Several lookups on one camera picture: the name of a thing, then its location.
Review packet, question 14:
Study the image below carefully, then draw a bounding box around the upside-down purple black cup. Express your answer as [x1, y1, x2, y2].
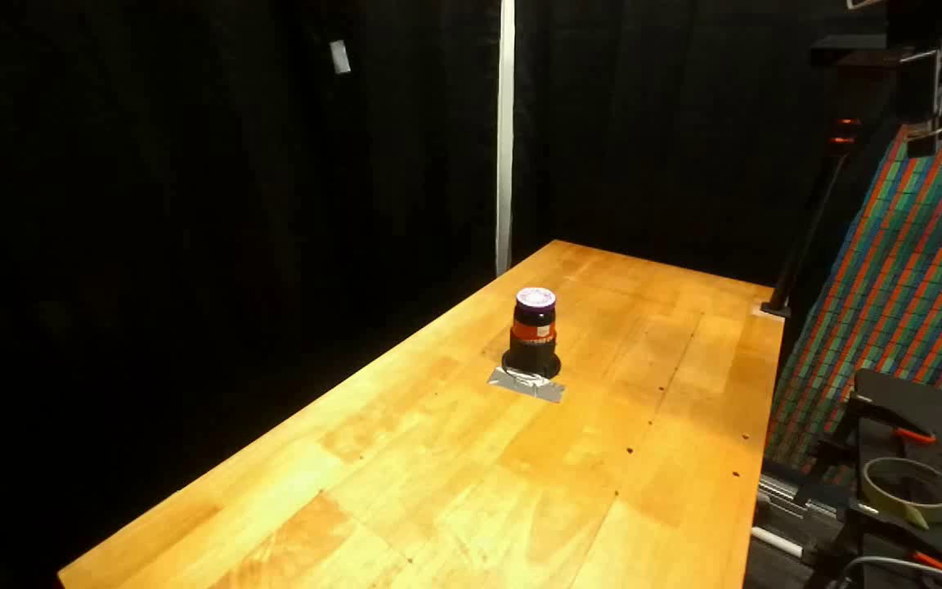
[500, 284, 567, 383]

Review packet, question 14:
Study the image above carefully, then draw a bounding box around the white vertical pole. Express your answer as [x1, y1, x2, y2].
[489, 0, 519, 277]

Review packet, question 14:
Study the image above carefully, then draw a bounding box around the small white tag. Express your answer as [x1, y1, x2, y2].
[327, 34, 355, 77]

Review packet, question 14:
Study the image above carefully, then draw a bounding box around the black curtain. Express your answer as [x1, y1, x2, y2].
[0, 0, 891, 589]

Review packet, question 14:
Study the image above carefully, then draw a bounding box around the black tripod stand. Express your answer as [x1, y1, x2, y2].
[762, 33, 910, 321]

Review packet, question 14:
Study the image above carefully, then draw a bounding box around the beige masking tape roll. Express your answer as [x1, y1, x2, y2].
[857, 451, 942, 532]

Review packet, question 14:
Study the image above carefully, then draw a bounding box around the silver aluminium rail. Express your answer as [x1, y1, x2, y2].
[749, 466, 832, 562]

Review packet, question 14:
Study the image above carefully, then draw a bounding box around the black clamp orange handle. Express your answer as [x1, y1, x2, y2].
[818, 510, 942, 583]
[814, 392, 942, 471]

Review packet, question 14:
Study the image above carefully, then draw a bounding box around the grey cable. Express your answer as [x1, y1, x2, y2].
[836, 549, 942, 589]

